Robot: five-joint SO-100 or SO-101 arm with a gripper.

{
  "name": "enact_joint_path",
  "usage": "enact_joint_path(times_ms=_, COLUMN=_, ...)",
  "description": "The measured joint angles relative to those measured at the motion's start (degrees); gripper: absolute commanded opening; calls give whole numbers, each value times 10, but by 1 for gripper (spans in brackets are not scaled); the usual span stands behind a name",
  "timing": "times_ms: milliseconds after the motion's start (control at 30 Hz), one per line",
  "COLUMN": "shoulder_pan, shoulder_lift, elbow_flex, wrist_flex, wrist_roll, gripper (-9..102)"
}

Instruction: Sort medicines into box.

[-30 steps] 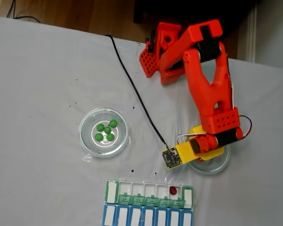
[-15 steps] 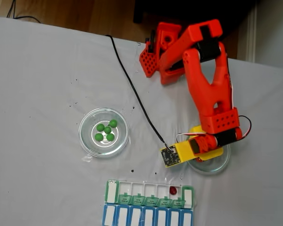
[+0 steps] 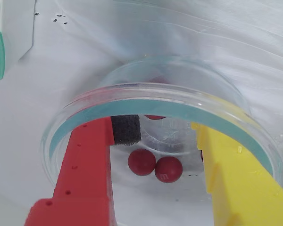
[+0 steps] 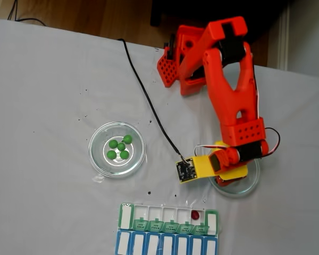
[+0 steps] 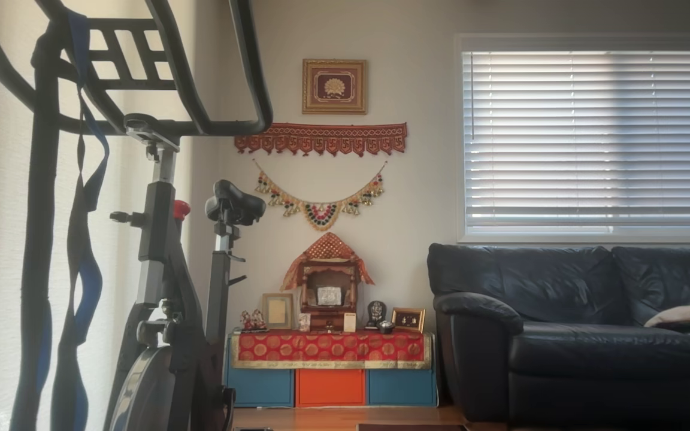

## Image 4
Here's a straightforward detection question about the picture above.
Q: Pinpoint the white door trim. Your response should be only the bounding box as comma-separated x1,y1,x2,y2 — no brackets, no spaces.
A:
278,0,292,71

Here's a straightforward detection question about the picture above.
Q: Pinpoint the white tablecloth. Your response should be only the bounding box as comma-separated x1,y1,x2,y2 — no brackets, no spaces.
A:
0,18,319,255

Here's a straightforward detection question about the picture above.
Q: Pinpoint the dark wooden furniture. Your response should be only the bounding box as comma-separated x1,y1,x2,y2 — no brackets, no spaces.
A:
150,0,292,46

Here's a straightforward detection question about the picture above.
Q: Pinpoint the thin black floor cable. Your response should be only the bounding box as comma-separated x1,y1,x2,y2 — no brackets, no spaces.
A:
7,0,47,27

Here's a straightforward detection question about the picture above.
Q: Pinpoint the clear glass dish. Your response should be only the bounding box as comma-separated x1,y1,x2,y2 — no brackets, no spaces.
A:
207,148,261,198
88,121,146,179

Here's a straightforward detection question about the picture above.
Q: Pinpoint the weekly pill organizer box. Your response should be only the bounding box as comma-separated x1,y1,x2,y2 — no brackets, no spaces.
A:
114,202,224,255

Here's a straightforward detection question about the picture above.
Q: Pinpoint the black camera cable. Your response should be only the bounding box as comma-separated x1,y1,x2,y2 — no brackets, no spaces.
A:
117,38,189,164

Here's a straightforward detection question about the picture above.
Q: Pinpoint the camera board in yellow mount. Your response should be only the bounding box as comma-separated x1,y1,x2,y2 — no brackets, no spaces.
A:
175,156,216,184

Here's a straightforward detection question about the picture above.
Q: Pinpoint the orange perforated holder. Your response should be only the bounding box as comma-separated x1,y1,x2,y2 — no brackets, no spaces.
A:
156,46,179,88

